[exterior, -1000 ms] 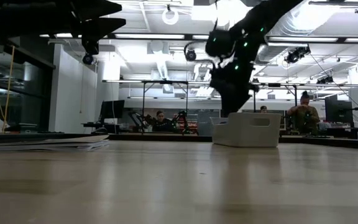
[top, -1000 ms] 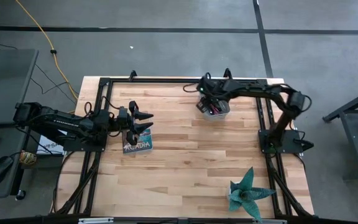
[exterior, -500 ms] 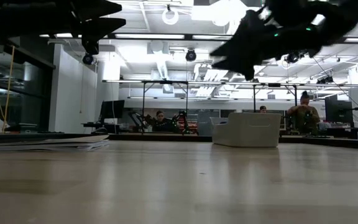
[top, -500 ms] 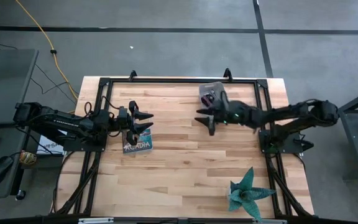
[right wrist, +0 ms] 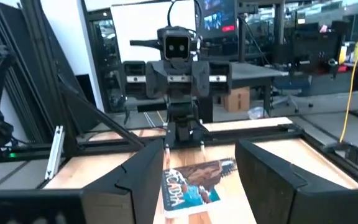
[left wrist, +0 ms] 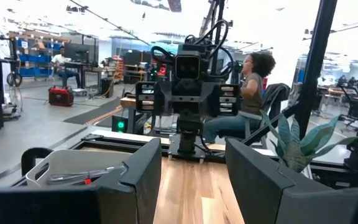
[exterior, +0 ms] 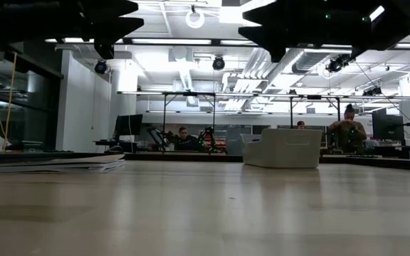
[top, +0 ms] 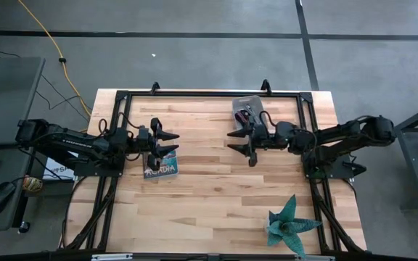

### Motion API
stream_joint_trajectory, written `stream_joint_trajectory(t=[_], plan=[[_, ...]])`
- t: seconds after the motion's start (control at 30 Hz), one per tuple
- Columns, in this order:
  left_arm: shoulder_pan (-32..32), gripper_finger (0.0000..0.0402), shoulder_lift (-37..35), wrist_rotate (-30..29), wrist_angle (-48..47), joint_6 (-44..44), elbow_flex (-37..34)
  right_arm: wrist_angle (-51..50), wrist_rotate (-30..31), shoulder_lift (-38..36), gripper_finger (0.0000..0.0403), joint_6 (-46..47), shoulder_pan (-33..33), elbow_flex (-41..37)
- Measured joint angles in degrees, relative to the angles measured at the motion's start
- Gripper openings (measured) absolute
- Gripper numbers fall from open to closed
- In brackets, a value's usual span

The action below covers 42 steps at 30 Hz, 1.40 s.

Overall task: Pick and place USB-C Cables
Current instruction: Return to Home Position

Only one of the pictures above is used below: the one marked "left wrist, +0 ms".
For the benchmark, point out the black floor mat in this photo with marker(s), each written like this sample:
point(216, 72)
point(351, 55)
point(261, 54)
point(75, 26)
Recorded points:
point(95, 112)

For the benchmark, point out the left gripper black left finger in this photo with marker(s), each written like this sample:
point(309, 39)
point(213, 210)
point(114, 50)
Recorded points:
point(123, 202)

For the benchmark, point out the white plastic bin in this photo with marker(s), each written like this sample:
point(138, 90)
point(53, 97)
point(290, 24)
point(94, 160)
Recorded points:
point(73, 158)

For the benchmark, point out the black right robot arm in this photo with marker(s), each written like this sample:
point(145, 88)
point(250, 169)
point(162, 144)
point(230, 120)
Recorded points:
point(189, 130)

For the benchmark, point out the office chair with jacket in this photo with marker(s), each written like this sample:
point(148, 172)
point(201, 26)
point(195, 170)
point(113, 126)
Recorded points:
point(275, 93)

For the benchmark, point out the computer tower green fans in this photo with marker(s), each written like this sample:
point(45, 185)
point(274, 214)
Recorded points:
point(119, 124)

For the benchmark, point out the black aluminium frame post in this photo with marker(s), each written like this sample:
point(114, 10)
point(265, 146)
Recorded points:
point(315, 62)

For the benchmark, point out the wooden top workbench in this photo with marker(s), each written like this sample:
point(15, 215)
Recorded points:
point(127, 102)

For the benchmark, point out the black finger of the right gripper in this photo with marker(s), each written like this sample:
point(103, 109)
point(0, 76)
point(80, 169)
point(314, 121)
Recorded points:
point(229, 99)
point(145, 97)

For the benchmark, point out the dark office desk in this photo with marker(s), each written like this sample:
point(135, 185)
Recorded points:
point(89, 70)

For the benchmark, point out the right arm wrist camera box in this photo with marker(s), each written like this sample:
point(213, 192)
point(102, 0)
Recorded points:
point(187, 66)

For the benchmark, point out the person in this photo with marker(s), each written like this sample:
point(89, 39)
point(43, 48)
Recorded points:
point(61, 63)
point(250, 93)

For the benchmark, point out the black computer monitor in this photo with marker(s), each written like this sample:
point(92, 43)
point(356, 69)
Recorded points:
point(76, 52)

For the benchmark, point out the black waste bin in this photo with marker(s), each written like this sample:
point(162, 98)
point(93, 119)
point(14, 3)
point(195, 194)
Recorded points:
point(107, 87)

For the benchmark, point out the red and black case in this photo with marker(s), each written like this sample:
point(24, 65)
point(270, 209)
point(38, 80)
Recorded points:
point(61, 97)

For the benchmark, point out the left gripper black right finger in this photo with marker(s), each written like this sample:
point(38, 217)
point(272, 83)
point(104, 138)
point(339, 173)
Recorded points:
point(272, 199)

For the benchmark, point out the black diagonal frame brace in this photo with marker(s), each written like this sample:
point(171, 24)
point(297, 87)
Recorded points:
point(269, 124)

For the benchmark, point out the shelf with blue bins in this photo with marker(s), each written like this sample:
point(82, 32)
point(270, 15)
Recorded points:
point(34, 59)

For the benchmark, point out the green potted succulent plant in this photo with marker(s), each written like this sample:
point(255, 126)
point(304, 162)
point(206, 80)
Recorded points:
point(294, 146)

